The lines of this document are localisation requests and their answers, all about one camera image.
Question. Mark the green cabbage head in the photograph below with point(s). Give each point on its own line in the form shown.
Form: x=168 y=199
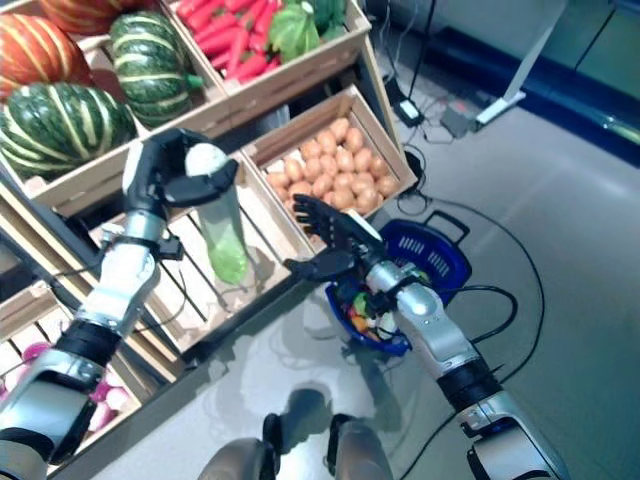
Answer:
x=292 y=32

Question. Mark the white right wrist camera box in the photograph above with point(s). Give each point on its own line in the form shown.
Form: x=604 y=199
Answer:
x=365 y=227

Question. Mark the blue plastic shopping basket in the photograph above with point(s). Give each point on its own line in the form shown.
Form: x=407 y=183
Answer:
x=450 y=265

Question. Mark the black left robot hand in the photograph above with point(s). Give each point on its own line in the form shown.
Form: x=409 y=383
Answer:
x=165 y=175

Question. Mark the white desk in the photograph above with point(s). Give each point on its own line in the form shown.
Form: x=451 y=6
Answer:
x=500 y=107

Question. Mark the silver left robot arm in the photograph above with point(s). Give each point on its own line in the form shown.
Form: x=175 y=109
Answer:
x=120 y=280

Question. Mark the green striped pumpkin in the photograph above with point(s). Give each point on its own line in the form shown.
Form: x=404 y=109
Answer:
x=150 y=65
x=60 y=125

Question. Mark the black white power adapter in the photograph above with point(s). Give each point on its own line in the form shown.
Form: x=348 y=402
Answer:
x=409 y=109

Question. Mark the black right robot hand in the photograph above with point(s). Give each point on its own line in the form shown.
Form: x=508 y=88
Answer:
x=340 y=250

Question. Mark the brown potato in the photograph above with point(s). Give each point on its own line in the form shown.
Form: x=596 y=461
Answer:
x=340 y=127
x=294 y=169
x=377 y=167
x=345 y=200
x=277 y=180
x=354 y=139
x=344 y=160
x=367 y=200
x=326 y=141
x=310 y=149
x=386 y=185
x=362 y=159

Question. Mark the large wooden crate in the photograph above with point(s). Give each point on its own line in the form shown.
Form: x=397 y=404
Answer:
x=85 y=185

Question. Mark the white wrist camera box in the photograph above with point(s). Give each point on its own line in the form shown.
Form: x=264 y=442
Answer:
x=132 y=167
x=365 y=227

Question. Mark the grey power strip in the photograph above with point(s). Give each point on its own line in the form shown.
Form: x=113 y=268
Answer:
x=457 y=120

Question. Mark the large napa cabbage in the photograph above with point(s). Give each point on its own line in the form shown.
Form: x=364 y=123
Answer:
x=225 y=240

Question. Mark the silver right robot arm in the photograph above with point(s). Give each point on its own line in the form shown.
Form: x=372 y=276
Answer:
x=435 y=325

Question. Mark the small napa cabbage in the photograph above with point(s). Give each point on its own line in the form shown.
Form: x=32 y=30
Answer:
x=387 y=322

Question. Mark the dark blue floor rail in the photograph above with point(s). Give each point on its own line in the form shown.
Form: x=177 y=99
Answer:
x=565 y=95

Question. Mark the orange striped pumpkin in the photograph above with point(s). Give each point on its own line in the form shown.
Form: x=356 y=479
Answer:
x=35 y=50
x=90 y=15

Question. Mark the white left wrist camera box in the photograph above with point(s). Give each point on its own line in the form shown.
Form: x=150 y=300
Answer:
x=132 y=167

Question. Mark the orange red carrot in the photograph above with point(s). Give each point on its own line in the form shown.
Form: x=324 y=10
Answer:
x=250 y=67
x=220 y=42
x=210 y=22
x=260 y=15
x=237 y=47

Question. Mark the black tripod pole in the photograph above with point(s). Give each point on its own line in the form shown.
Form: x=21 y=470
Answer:
x=422 y=47

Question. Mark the wooden display shelf frame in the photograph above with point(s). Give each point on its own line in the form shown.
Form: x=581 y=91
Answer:
x=372 y=70
x=150 y=360

